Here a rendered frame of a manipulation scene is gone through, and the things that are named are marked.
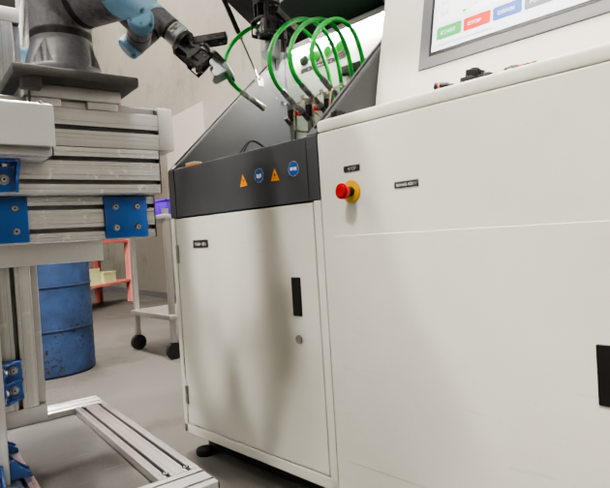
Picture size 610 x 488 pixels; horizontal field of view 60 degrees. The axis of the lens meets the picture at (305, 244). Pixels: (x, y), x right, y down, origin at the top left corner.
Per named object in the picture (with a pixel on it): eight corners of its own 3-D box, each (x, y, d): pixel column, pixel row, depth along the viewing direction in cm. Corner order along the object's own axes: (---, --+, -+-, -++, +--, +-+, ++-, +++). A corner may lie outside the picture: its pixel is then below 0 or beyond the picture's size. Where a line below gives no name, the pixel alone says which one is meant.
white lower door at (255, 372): (186, 423, 178) (172, 219, 177) (192, 421, 180) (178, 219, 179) (327, 477, 132) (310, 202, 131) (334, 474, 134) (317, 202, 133)
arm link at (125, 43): (116, 32, 161) (142, 10, 164) (115, 45, 172) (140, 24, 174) (136, 52, 163) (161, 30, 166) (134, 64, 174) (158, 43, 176)
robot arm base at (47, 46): (30, 69, 97) (26, 15, 97) (15, 90, 109) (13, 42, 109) (114, 79, 106) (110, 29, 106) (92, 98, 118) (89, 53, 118)
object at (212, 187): (176, 218, 176) (173, 169, 176) (188, 217, 180) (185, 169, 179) (308, 200, 132) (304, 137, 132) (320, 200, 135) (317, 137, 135)
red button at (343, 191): (332, 203, 121) (330, 180, 121) (344, 203, 124) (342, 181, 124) (350, 201, 118) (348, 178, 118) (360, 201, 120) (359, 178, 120)
